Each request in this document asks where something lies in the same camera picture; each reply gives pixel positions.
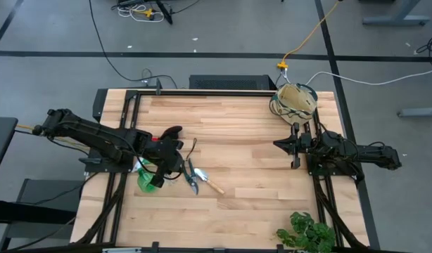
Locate green artificial plant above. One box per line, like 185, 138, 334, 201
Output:
275, 211, 336, 253

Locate dark desk base frame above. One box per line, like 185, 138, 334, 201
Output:
0, 178, 84, 252

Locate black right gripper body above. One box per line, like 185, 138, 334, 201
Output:
291, 122, 314, 170

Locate pruning shears with strap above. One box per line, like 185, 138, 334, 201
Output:
182, 138, 200, 196

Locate beige green canvas gardening bag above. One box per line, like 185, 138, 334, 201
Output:
269, 82, 319, 127

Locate grey table foot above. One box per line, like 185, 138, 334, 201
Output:
398, 107, 432, 118

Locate yellow cable black connector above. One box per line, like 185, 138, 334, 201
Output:
15, 123, 92, 150

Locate black desk top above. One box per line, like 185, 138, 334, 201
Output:
0, 117, 19, 183

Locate green spray bottle white nozzle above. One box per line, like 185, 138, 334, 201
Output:
132, 158, 160, 193

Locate white floor cable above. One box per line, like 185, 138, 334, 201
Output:
305, 66, 432, 86

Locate black tripod leg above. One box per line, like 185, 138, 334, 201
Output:
155, 0, 174, 25

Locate black computer tower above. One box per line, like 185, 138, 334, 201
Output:
189, 74, 277, 91

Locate white cable bundle yellow plug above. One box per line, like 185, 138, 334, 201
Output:
116, 4, 166, 23

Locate hand trowel wooden handle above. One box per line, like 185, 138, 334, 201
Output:
193, 167, 226, 195

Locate black aluminium table frame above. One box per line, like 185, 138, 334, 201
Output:
70, 87, 382, 253

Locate grey table leg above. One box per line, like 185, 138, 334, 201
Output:
362, 0, 431, 27

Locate black floor cable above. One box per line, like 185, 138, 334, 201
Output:
88, 0, 178, 89

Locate yellow extension cord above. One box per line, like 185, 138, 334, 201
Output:
276, 0, 343, 70

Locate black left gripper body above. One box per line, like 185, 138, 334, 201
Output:
140, 135, 184, 189

